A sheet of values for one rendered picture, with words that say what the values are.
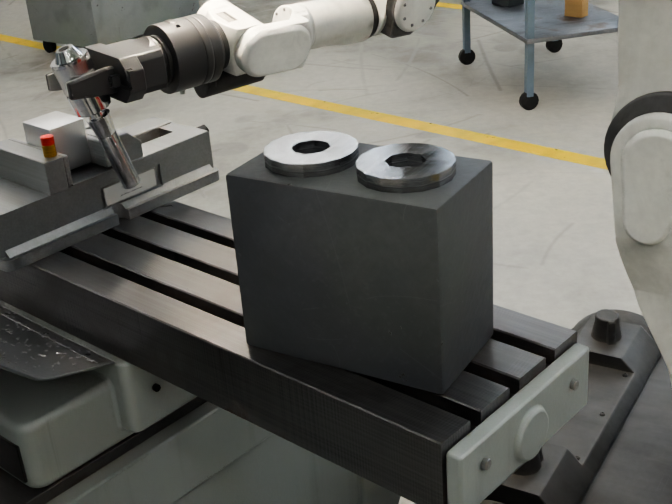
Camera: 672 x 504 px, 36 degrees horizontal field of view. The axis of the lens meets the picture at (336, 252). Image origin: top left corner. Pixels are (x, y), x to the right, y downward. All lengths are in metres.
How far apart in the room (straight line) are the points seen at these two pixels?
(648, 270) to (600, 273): 1.87
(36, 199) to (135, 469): 0.35
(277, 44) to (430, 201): 0.54
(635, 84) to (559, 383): 0.40
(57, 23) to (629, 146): 5.01
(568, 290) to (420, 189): 2.20
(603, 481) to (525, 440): 0.47
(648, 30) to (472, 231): 0.39
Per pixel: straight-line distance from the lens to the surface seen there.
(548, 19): 4.77
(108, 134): 1.31
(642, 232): 1.26
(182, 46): 1.31
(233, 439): 1.42
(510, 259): 3.25
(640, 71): 1.25
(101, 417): 1.26
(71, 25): 5.93
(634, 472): 1.47
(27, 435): 1.21
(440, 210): 0.87
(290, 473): 1.55
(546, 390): 1.00
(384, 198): 0.89
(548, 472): 1.39
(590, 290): 3.09
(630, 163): 1.23
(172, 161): 1.43
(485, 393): 0.96
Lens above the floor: 1.47
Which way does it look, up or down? 26 degrees down
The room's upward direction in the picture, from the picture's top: 4 degrees counter-clockwise
